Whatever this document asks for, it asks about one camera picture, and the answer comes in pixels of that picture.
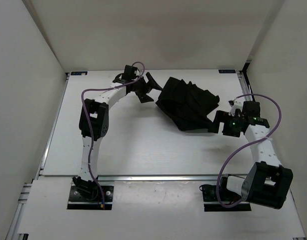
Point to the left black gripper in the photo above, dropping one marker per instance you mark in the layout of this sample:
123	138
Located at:
143	97

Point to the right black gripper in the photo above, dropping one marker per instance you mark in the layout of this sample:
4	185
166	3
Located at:
223	117

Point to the black pleated skirt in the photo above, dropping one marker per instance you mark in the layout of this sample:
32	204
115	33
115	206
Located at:
187	105

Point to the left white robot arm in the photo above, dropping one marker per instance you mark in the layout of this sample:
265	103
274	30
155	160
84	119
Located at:
94	123

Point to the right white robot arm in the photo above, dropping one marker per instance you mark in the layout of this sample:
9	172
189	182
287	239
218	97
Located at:
267	183

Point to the right blue corner label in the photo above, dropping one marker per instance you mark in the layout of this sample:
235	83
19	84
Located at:
226	71

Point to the blue corner label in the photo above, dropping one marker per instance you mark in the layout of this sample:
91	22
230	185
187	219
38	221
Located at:
79	73
226	71

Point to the left blue corner label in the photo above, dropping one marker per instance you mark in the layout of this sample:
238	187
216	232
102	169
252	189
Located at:
79	73

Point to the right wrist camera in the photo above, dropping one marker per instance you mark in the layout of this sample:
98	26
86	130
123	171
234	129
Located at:
249	108

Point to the right aluminium side rail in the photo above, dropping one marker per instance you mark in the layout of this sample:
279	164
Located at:
244	79

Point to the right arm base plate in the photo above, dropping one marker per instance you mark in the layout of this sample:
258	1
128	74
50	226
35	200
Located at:
211	203

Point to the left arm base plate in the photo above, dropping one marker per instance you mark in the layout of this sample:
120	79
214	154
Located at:
79	201

